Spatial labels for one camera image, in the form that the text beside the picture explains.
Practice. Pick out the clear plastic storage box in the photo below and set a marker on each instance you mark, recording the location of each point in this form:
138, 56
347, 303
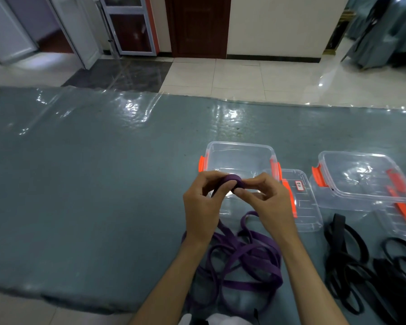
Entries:
355, 179
240, 159

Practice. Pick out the person's left hand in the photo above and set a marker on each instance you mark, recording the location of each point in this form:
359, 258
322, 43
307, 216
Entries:
201, 213

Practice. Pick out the white framed glass door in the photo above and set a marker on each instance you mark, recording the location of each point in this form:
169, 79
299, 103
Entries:
132, 30

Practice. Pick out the clear lid orange handle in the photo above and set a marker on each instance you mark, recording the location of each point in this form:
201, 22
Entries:
308, 213
402, 226

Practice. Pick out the person's right hand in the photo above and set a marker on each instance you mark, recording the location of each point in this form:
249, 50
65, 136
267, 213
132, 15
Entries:
275, 209

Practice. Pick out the dark brown wooden door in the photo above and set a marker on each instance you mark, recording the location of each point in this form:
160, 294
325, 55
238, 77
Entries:
198, 27

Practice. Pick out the white open door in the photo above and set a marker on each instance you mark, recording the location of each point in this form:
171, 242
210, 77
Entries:
6, 30

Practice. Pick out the narrow white door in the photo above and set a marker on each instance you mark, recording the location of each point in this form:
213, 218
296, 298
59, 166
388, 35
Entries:
77, 30

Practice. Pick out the person's left forearm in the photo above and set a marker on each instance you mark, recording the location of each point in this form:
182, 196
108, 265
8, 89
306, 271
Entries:
169, 287

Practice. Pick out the person's white shirt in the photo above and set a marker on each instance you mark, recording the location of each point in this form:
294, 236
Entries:
220, 319

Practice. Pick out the purple resistance band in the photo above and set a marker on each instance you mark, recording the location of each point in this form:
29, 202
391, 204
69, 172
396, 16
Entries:
243, 284

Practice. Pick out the person's right forearm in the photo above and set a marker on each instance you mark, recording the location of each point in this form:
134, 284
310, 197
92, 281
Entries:
314, 287

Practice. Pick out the wide black resistance band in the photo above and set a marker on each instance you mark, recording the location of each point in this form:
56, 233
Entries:
338, 230

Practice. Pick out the teal felt table cover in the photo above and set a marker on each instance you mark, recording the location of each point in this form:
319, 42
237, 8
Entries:
88, 165

